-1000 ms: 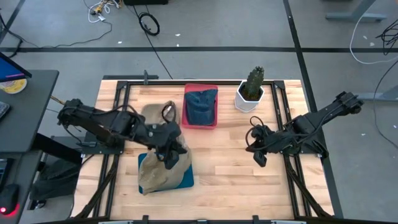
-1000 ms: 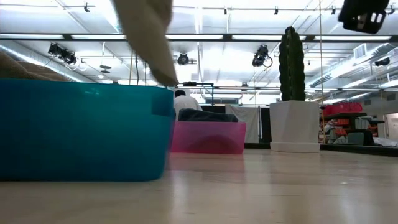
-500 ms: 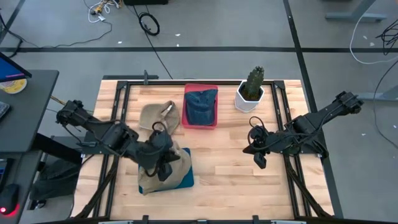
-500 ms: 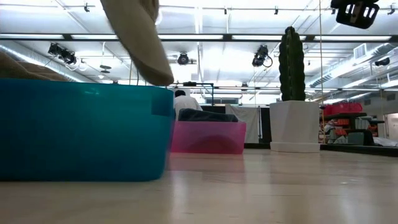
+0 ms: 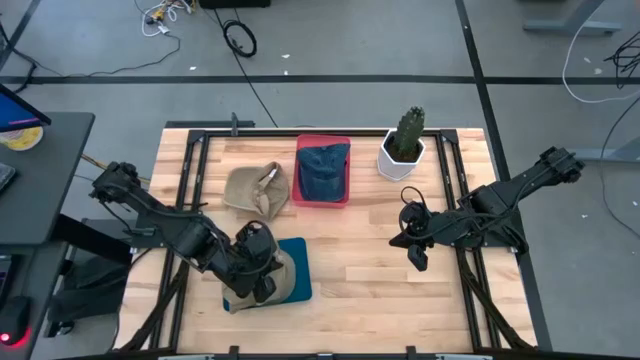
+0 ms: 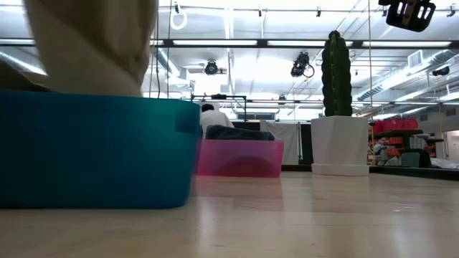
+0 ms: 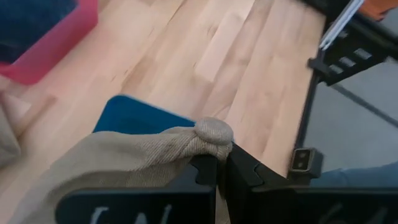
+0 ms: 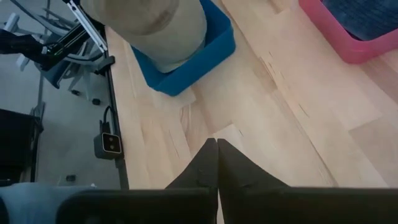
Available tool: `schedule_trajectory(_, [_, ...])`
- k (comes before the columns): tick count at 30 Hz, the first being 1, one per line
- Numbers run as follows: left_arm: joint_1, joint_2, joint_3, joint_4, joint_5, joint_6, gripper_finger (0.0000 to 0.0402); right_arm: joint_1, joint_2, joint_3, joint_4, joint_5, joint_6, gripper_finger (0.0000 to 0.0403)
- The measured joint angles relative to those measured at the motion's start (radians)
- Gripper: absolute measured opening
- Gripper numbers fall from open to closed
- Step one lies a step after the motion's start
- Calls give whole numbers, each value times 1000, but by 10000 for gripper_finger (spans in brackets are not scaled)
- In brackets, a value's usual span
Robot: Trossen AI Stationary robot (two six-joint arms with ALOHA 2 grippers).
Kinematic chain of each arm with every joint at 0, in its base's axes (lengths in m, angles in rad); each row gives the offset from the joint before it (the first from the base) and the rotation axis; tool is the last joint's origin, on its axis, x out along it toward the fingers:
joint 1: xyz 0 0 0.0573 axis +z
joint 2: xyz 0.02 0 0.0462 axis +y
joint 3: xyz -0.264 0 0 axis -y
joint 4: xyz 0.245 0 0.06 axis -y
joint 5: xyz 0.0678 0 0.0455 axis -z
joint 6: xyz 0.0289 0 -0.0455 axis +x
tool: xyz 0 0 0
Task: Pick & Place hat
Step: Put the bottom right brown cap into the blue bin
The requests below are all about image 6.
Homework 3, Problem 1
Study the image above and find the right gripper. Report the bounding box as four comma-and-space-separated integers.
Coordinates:
378, 0, 437, 33

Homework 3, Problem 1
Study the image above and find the beige canvas hat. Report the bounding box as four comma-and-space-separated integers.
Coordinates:
0, 0, 159, 98

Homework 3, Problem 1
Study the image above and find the red storage bin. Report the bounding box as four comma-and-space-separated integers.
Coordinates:
382, 118, 419, 132

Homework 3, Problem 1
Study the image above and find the dark shelf unit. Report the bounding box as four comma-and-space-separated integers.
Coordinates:
369, 117, 445, 168

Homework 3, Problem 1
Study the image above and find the grey monitor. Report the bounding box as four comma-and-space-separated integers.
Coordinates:
400, 149, 432, 168

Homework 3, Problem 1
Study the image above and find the white plant pot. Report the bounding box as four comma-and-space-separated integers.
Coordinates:
310, 115, 370, 177

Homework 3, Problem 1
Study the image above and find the white plastic bag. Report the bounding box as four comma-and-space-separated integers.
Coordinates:
430, 157, 459, 170

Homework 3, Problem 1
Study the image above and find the white cloth panel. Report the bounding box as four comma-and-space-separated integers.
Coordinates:
260, 120, 301, 166

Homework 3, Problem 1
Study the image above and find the red translucent plastic bin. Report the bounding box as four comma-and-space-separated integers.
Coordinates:
195, 139, 285, 179

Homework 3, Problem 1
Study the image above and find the person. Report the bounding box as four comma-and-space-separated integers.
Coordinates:
199, 103, 235, 140

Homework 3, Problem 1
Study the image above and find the blue plastic bin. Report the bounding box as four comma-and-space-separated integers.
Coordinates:
0, 90, 201, 209

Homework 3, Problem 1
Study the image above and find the black table edge rail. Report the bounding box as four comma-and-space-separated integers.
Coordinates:
281, 163, 459, 181

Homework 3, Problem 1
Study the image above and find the black overhead frame bar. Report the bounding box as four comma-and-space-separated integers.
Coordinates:
0, 38, 459, 50

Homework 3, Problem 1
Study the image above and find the white hanging ring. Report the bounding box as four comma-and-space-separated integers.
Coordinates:
169, 10, 189, 31

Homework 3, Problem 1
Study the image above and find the thin hanging cable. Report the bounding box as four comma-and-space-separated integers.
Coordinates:
148, 0, 161, 100
166, 0, 172, 100

